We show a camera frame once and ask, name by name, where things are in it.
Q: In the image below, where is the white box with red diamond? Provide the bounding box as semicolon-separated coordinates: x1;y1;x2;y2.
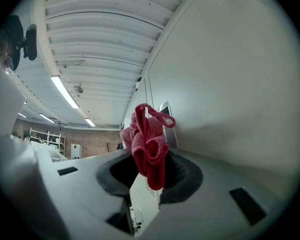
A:
70;143;83;160

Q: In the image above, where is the beige metal locker cabinet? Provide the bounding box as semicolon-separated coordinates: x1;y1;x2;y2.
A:
119;0;300;236

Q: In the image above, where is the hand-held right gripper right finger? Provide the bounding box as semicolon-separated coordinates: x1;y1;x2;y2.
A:
139;148;283;240

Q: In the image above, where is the white metal shelf rack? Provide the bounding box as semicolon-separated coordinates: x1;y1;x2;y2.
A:
29;127;67;157

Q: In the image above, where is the black head-mounted camera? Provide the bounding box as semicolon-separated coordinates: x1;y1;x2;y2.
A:
21;23;38;61

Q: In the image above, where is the grey metal locker door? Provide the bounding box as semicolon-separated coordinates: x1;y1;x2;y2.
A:
144;0;300;202

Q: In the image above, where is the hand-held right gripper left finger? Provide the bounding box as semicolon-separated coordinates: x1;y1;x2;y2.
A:
43;148;141;240

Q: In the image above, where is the red wiping cloth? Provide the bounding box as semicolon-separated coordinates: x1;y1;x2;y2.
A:
119;103;176;191

